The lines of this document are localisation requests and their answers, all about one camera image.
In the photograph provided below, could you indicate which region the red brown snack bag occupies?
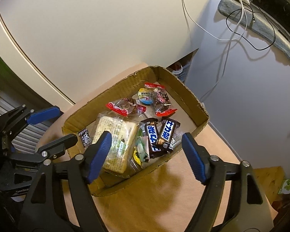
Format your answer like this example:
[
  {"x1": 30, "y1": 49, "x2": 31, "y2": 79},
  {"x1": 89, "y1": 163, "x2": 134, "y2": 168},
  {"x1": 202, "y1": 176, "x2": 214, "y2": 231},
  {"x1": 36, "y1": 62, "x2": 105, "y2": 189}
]
[{"x1": 106, "y1": 98, "x2": 147, "y2": 117}]

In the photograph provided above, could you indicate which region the orange blue snack packet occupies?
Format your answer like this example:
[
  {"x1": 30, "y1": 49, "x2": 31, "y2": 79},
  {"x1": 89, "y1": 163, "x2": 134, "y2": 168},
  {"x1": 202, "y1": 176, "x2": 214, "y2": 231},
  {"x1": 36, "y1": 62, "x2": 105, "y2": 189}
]
[{"x1": 138, "y1": 87, "x2": 153, "y2": 105}]

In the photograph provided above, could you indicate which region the red dark round snack bag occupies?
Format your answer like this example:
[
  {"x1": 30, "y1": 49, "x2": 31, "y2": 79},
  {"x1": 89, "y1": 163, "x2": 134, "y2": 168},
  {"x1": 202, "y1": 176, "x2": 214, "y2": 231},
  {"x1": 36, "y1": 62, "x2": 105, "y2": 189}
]
[{"x1": 144, "y1": 82, "x2": 177, "y2": 117}]

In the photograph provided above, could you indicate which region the black white candy wrapper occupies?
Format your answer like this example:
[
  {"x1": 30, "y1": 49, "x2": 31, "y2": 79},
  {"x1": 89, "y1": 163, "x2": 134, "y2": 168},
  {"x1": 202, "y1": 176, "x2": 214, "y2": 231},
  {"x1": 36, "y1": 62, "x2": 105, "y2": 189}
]
[{"x1": 78, "y1": 128, "x2": 92, "y2": 148}]

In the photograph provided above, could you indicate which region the yellow candy packet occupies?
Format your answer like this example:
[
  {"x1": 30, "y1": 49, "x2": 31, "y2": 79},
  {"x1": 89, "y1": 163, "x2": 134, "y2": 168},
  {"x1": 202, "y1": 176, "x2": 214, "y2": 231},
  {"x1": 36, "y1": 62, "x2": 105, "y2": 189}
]
[{"x1": 133, "y1": 150, "x2": 149, "y2": 169}]

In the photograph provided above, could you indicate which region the wooden side table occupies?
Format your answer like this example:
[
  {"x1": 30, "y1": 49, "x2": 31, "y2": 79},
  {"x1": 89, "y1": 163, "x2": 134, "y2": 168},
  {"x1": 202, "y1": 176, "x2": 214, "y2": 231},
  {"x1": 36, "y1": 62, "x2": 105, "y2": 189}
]
[{"x1": 253, "y1": 166, "x2": 285, "y2": 204}]

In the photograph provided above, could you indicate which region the clear wrapped biscuit pack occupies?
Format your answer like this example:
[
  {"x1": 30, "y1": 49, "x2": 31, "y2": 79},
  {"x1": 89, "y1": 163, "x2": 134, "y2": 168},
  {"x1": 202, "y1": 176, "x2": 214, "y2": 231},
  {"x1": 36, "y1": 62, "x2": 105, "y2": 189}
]
[{"x1": 88, "y1": 112, "x2": 138, "y2": 175}]

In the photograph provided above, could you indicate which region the beige table cloth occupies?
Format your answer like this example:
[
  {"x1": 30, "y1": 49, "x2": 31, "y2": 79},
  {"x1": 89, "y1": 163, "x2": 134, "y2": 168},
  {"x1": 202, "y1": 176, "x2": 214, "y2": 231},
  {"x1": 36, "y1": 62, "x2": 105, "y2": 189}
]
[{"x1": 35, "y1": 62, "x2": 279, "y2": 232}]

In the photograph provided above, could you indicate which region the open cardboard box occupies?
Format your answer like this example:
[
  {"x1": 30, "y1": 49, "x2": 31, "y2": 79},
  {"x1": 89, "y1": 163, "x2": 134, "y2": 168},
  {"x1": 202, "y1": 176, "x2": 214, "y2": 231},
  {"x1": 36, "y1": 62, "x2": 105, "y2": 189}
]
[{"x1": 62, "y1": 66, "x2": 209, "y2": 197}]

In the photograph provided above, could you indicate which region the black chocolate bar left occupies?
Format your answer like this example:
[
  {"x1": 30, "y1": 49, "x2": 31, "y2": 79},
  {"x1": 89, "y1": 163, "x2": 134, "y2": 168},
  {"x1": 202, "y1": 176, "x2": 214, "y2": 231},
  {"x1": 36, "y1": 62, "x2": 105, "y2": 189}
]
[{"x1": 140, "y1": 117, "x2": 161, "y2": 159}]

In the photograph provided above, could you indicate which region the black chocolate bar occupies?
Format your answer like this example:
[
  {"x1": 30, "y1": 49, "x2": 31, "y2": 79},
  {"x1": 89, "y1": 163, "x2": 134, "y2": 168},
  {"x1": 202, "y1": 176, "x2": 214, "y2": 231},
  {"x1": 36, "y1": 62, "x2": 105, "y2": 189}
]
[
  {"x1": 155, "y1": 118, "x2": 181, "y2": 153},
  {"x1": 140, "y1": 117, "x2": 161, "y2": 159}
]

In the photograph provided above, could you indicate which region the black chocolate bar right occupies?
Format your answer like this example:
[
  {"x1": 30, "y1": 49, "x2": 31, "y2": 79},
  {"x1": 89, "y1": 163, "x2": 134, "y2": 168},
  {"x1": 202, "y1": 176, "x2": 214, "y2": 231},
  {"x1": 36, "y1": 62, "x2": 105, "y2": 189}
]
[{"x1": 155, "y1": 118, "x2": 181, "y2": 153}]

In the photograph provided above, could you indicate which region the white plastic basket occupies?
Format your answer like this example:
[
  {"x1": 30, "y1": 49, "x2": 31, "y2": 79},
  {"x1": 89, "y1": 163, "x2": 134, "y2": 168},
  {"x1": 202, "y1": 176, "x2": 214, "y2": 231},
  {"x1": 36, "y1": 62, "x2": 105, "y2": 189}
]
[{"x1": 170, "y1": 61, "x2": 191, "y2": 83}]

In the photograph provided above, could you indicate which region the grey window sill mat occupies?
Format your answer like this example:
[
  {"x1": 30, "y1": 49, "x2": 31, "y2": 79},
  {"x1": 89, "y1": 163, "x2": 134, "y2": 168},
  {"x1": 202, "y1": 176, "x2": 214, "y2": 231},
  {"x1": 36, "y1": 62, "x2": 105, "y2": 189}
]
[{"x1": 217, "y1": 0, "x2": 290, "y2": 60}]

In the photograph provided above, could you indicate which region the black cable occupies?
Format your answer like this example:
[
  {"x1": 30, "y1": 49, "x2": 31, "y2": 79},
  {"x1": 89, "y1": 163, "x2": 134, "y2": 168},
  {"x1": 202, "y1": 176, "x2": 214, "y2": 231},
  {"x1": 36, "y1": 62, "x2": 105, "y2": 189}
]
[{"x1": 225, "y1": 0, "x2": 277, "y2": 52}]

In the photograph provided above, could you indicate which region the thin wall cable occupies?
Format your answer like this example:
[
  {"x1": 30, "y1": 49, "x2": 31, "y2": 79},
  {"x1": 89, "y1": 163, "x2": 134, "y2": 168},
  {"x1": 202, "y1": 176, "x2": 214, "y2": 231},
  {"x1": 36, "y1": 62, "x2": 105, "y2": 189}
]
[{"x1": 177, "y1": 0, "x2": 247, "y2": 102}]

